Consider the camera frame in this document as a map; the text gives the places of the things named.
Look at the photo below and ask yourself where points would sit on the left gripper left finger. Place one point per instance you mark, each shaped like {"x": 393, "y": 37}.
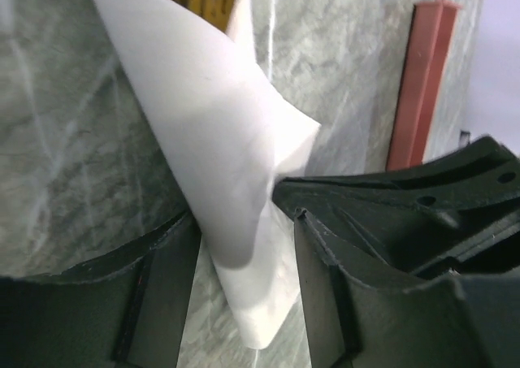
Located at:
{"x": 126, "y": 308}

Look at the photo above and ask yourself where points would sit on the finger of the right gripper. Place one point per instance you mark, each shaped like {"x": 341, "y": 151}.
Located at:
{"x": 457, "y": 213}

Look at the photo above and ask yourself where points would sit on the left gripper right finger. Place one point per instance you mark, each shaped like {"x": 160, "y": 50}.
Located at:
{"x": 360, "y": 312}

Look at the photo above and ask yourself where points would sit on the white paper napkin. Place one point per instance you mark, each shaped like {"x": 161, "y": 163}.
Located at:
{"x": 227, "y": 135}

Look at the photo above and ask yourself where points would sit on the brown utensil tray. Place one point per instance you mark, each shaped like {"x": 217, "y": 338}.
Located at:
{"x": 430, "y": 36}

